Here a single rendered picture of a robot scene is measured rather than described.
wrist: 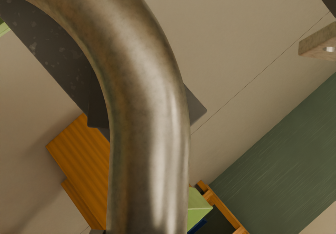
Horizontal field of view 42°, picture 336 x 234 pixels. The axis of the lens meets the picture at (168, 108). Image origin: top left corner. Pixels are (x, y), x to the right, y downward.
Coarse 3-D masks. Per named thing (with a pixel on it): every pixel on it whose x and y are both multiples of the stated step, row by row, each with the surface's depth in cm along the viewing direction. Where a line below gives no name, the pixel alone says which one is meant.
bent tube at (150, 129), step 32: (32, 0) 16; (64, 0) 15; (96, 0) 15; (128, 0) 15; (96, 32) 15; (128, 32) 15; (160, 32) 16; (96, 64) 16; (128, 64) 15; (160, 64) 15; (128, 96) 15; (160, 96) 15; (128, 128) 15; (160, 128) 15; (128, 160) 15; (160, 160) 15; (128, 192) 15; (160, 192) 15; (128, 224) 15; (160, 224) 15
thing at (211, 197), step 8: (200, 184) 561; (208, 192) 551; (208, 200) 553; (216, 200) 550; (224, 208) 545; (232, 216) 544; (200, 224) 592; (232, 224) 537; (240, 224) 576; (192, 232) 592; (240, 232) 528; (248, 232) 575
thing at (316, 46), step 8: (320, 32) 21; (328, 32) 20; (304, 40) 22; (312, 40) 21; (320, 40) 20; (328, 40) 20; (304, 48) 22; (312, 48) 21; (320, 48) 21; (328, 48) 21; (304, 56) 23; (312, 56) 23; (320, 56) 22; (328, 56) 22
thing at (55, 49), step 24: (0, 0) 21; (24, 0) 21; (24, 24) 21; (48, 24) 21; (48, 48) 21; (72, 48) 21; (48, 72) 21; (72, 72) 21; (72, 96) 21; (96, 96) 19; (192, 96) 21; (96, 120) 19; (192, 120) 21
